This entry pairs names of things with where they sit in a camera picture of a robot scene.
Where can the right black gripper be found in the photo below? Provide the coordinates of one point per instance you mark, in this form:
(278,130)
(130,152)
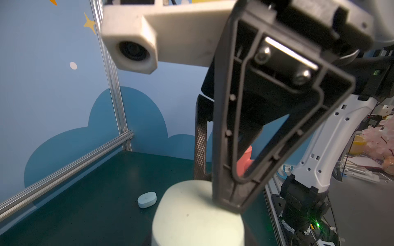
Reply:
(278,72)

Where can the pink artificial flowers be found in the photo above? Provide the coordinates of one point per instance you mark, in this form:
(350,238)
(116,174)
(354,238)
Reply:
(380,139)

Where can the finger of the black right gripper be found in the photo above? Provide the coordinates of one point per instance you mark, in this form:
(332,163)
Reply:
(204,114)

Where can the light blue earbud case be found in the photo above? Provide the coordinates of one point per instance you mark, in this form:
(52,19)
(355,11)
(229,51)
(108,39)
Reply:
(147,200)

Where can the pink toy watering can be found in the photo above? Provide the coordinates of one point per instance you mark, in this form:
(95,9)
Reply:
(244,162)

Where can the aluminium right frame post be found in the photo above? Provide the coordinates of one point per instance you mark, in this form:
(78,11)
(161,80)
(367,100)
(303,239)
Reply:
(112,76)

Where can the aluminium back frame rail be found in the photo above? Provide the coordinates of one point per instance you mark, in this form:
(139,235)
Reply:
(45,185)

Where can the mint green earbud case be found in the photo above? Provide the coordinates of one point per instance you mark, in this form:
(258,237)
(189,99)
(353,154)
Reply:
(187,216)

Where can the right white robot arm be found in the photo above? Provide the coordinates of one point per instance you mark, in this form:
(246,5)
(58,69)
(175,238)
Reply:
(306,189)

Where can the blue toy garden fork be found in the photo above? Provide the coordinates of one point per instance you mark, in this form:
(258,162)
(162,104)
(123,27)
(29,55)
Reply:
(284,171)

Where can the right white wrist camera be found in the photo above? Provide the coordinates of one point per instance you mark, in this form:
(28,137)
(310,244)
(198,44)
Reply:
(182,34)

